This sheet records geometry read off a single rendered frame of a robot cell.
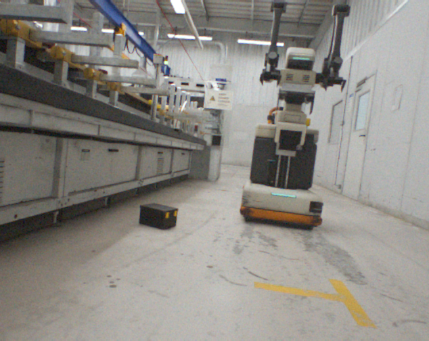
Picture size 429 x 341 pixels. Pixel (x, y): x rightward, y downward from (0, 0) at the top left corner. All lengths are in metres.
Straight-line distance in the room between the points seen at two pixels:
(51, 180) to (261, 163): 1.66
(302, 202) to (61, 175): 1.65
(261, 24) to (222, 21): 1.31
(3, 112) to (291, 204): 1.92
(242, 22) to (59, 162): 10.10
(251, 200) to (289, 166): 0.51
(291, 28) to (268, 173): 9.12
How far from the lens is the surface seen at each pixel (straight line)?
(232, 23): 11.50
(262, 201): 2.43
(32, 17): 0.97
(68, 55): 1.47
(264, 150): 2.74
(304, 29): 11.52
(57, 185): 1.89
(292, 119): 2.52
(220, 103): 5.57
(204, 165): 5.68
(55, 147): 1.88
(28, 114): 1.32
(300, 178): 2.77
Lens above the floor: 0.51
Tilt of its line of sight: 3 degrees down
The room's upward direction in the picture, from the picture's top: 7 degrees clockwise
